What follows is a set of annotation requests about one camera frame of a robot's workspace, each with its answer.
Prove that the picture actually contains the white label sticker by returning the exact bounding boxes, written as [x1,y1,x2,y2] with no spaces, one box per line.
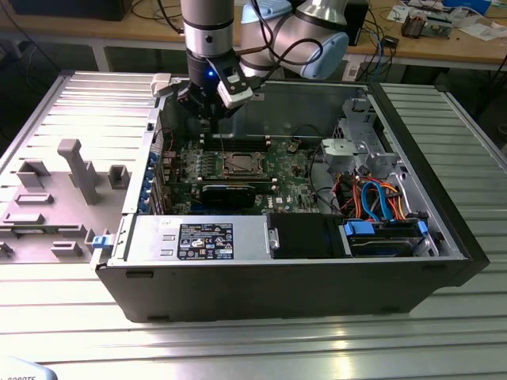
[341,55,360,81]

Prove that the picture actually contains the green motherboard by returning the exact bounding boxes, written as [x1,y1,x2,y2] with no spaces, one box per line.
[160,136,324,217]

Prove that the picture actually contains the black plastic shroud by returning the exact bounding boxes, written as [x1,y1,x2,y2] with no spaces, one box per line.
[273,213,344,260]

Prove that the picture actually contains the green circuit board device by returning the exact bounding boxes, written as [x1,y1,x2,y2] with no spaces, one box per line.
[425,13,455,40]

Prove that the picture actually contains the grey parts rack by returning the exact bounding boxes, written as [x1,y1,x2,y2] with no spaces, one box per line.
[0,138,134,264]

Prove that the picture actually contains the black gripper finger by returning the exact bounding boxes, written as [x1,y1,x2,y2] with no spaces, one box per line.
[177,82,215,135]
[214,93,239,135]

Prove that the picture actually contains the black case fan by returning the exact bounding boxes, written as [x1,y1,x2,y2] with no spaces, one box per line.
[185,115,209,138]

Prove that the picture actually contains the black RAM slot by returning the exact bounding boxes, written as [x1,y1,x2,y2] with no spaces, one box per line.
[197,181,277,192]
[201,134,272,144]
[196,175,276,184]
[202,142,273,154]

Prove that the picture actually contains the white paper sheet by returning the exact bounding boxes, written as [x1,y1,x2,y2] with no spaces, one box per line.
[459,21,505,41]

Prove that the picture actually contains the hard disk drive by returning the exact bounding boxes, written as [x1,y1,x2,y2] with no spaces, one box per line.
[350,235,421,257]

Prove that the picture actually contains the blue case latch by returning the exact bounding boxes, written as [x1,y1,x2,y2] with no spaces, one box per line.
[91,234,114,251]

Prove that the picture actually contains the silver CPU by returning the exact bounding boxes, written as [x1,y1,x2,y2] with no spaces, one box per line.
[231,154,257,172]

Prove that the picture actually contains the metal heat sink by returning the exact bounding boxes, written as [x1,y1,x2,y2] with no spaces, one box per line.
[401,9,427,39]

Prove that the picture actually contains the blue cardboard box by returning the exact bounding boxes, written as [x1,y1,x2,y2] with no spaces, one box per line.
[441,0,493,13]

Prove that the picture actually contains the silver drive cage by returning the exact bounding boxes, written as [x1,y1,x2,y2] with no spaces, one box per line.
[319,97,399,175]

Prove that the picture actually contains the wooden workbench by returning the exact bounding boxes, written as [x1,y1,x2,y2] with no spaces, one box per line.
[0,0,507,74]

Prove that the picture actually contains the black graphics card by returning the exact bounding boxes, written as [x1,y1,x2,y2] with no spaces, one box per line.
[200,182,257,209]

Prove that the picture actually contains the black computer box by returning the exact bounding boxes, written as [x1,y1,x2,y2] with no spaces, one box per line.
[7,0,132,23]

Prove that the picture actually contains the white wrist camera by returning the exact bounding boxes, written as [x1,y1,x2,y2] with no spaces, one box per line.
[215,65,255,109]

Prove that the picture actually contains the orange wire bundle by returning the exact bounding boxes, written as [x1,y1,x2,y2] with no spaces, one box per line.
[336,176,411,222]

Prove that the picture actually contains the blue disk carrier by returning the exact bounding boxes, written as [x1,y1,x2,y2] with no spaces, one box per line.
[343,220,429,258]

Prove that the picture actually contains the beige case corner clip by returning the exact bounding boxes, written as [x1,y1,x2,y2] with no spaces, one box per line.
[151,73,172,97]

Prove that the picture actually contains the silver power supply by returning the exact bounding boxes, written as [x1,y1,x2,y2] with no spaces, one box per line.
[107,215,274,265]

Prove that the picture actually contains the small white paper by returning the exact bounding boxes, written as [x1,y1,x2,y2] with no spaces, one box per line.
[387,5,410,23]

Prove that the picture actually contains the pale blue teach pendant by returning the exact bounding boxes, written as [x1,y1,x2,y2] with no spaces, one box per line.
[0,355,59,380]

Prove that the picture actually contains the blue flat wire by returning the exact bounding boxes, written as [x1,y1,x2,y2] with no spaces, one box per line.
[360,180,394,225]

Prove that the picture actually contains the black PC case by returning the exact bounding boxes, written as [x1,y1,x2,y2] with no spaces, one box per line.
[93,73,490,325]

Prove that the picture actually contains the tall black box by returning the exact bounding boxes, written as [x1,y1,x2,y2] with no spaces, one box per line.
[348,0,370,47]

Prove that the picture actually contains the metal socket cover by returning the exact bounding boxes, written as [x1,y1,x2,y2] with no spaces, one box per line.
[223,151,265,177]

